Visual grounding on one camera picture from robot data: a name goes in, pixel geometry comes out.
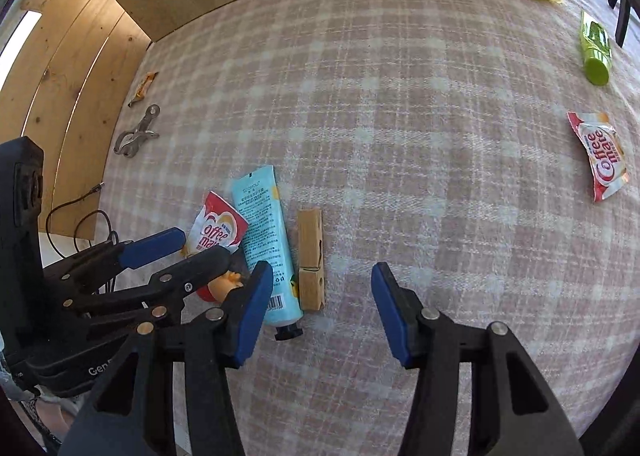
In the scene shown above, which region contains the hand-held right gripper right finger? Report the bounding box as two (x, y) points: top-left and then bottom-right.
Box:
(370, 261), (586, 456)

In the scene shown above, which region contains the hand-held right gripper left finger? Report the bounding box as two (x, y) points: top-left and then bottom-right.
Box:
(60, 260), (274, 456)

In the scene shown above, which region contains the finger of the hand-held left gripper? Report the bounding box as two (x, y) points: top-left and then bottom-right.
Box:
(42, 229), (187, 298)
(62, 246), (232, 332)

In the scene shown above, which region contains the small red orange toy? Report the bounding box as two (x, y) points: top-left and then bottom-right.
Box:
(196, 270), (246, 304)

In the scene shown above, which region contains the red white creamer packet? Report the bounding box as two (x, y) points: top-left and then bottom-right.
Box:
(181, 190), (250, 259)
(567, 111), (631, 203)

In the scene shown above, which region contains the cyan tube black cap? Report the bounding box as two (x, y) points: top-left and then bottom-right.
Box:
(231, 165), (305, 341)

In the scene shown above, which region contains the wooden clothespin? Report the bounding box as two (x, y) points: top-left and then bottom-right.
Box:
(298, 208), (326, 312)

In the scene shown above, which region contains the green tube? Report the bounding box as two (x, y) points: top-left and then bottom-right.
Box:
(580, 10), (612, 86)

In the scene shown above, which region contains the pink plaid tablecloth desktop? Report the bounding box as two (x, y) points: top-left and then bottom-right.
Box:
(37, 0), (640, 456)

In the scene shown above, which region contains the person's left hand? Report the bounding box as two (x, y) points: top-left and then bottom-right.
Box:
(22, 393), (88, 444)

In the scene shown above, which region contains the silver metal carabiner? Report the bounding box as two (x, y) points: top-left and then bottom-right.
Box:
(113, 105), (161, 157)

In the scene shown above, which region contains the small orange sachet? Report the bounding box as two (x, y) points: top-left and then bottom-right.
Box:
(127, 72), (159, 108)

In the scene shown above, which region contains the pine wood slat panel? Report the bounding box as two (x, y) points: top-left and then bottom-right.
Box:
(0, 0), (153, 242)

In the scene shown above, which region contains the black looped cable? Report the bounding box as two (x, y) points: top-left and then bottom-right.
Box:
(72, 209), (121, 297)

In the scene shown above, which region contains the black cable with plug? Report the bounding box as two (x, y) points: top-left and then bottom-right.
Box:
(46, 185), (103, 257)

